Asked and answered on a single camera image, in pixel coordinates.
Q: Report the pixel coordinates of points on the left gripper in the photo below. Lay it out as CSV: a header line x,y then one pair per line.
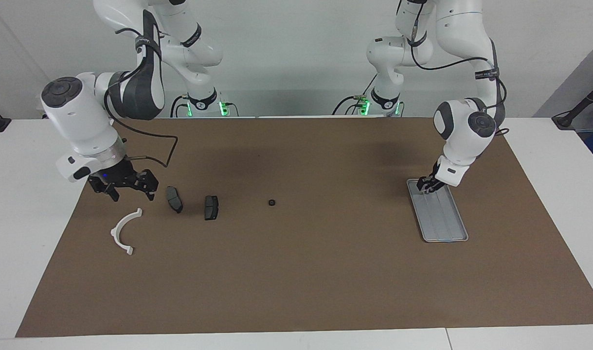
x,y
435,173

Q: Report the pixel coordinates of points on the grey plastic tray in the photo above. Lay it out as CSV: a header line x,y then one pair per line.
x,y
440,218

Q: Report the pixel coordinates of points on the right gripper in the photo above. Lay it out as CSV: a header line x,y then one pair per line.
x,y
117,173

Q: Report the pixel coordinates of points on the dark grey brake pad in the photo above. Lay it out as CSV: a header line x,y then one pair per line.
x,y
174,199
211,207

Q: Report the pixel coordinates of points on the white curved plastic bracket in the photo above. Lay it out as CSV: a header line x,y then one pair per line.
x,y
117,236

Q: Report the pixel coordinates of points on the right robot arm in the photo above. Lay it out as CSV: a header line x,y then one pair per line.
x,y
87,121

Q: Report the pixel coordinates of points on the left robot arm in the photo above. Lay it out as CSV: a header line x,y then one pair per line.
x,y
464,131

